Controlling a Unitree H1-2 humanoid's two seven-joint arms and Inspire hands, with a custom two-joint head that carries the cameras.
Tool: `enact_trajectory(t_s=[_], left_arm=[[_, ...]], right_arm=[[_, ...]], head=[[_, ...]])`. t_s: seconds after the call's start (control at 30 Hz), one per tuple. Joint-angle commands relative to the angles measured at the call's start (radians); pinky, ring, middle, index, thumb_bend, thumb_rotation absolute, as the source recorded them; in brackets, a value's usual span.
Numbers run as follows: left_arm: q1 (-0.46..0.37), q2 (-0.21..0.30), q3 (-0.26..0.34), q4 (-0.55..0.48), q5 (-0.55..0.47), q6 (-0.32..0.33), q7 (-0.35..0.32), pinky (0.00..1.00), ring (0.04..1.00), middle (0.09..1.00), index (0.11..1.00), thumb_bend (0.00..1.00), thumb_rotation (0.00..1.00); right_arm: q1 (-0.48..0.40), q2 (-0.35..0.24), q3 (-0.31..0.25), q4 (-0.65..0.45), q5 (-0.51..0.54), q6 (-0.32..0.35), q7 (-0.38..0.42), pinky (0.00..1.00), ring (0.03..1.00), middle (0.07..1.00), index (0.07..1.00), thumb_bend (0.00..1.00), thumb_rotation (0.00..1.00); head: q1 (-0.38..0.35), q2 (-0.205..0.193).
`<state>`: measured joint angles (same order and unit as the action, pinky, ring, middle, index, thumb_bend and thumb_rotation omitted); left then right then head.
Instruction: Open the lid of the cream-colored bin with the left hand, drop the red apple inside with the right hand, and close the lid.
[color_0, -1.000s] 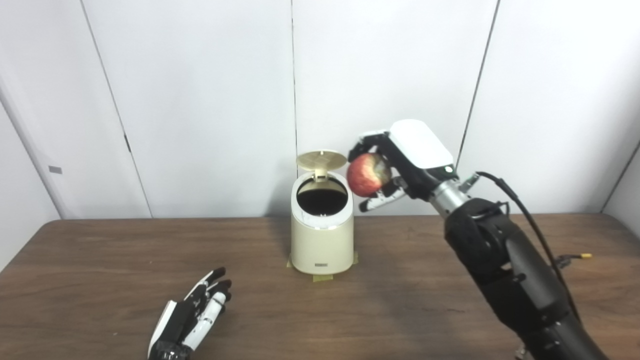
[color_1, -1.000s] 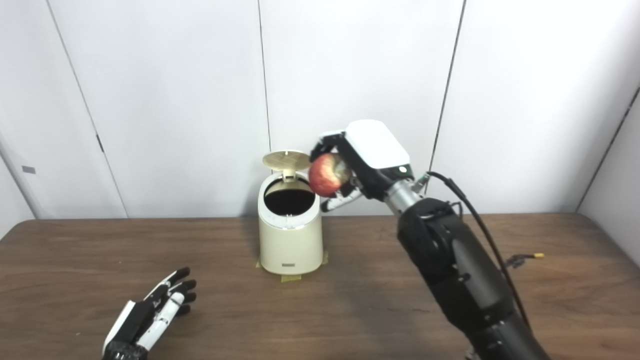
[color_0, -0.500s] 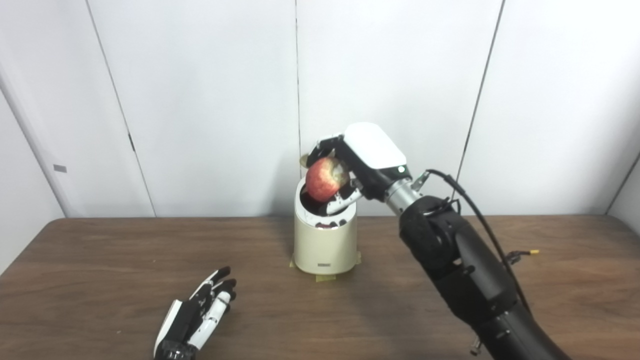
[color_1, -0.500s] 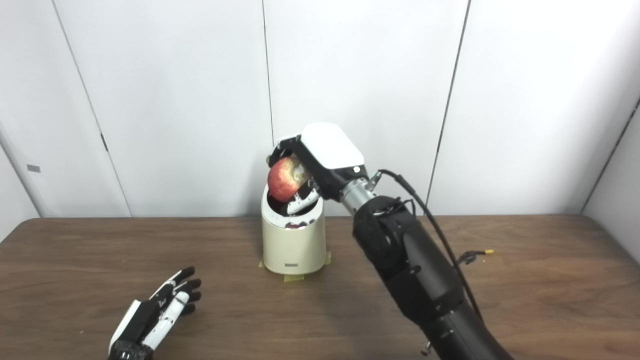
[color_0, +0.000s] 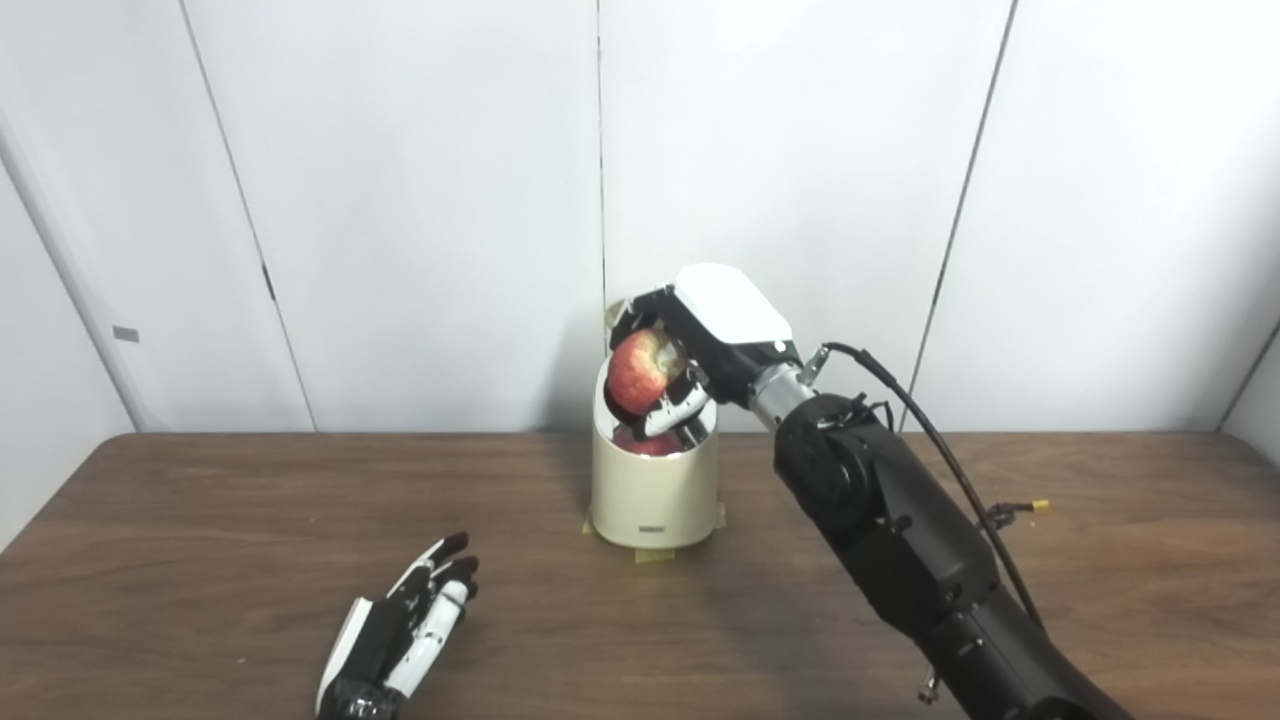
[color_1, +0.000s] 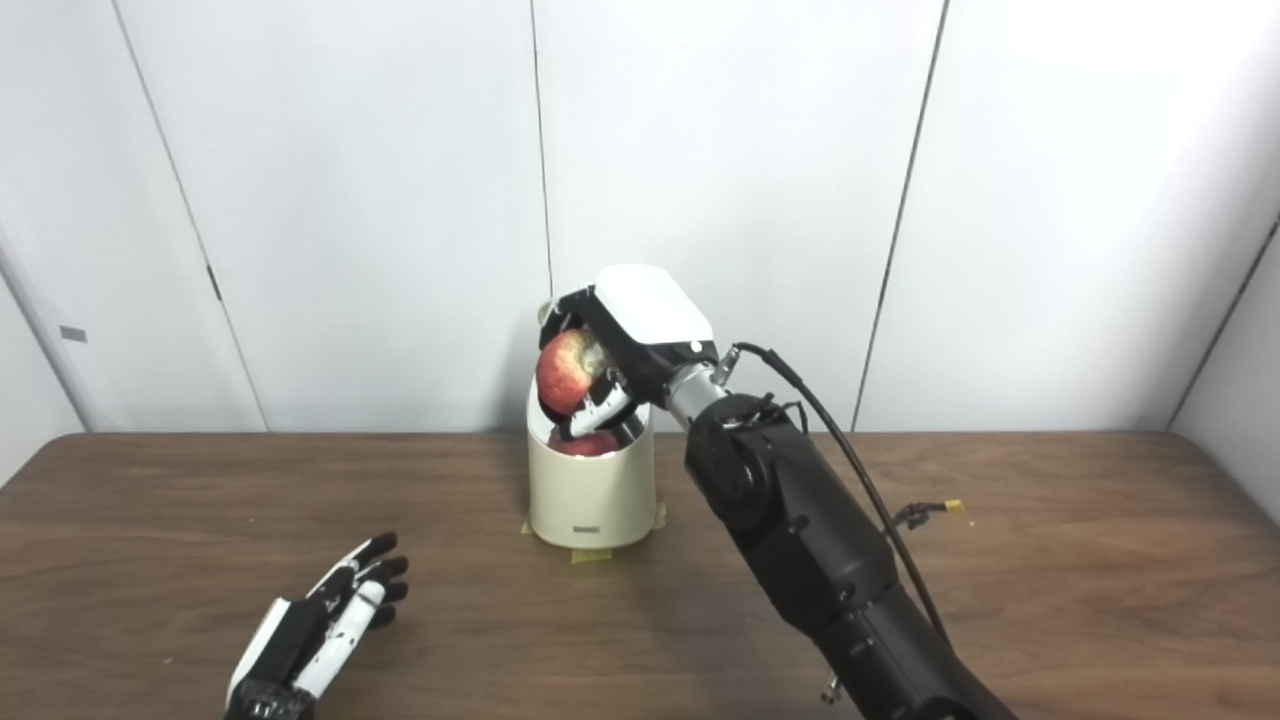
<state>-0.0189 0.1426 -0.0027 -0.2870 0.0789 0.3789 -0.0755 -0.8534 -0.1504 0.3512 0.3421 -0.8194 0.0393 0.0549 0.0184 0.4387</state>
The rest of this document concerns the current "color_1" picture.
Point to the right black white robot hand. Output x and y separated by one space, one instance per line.
650 310

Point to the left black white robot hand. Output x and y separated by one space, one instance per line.
285 640

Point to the red apple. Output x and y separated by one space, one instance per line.
565 375

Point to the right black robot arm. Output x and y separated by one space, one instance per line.
810 540

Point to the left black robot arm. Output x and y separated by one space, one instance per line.
250 712

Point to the cream-colored bin body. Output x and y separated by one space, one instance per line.
590 495

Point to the yellow masking tape piece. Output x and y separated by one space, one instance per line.
590 555

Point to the black wall panel hinge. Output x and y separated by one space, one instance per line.
213 282

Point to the small gray wall sticker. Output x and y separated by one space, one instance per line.
73 334

